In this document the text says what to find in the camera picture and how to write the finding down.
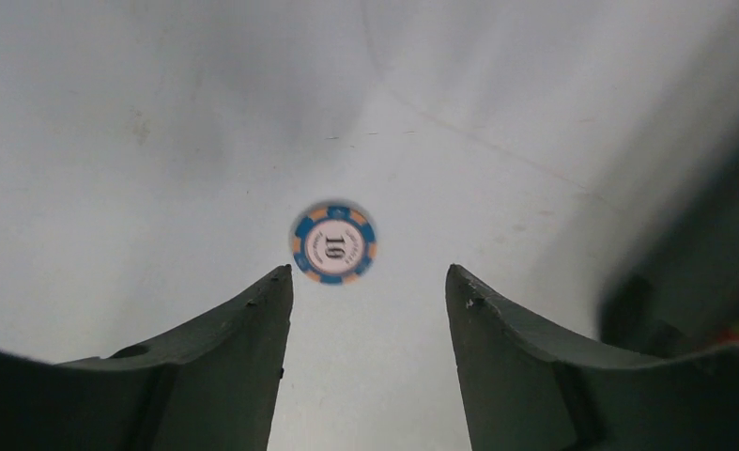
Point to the poker chip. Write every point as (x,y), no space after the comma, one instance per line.
(334,243)

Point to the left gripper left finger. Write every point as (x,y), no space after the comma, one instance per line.
(211,383)

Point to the black poker set case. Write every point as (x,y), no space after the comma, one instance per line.
(684,294)

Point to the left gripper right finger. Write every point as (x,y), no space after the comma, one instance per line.
(527,383)

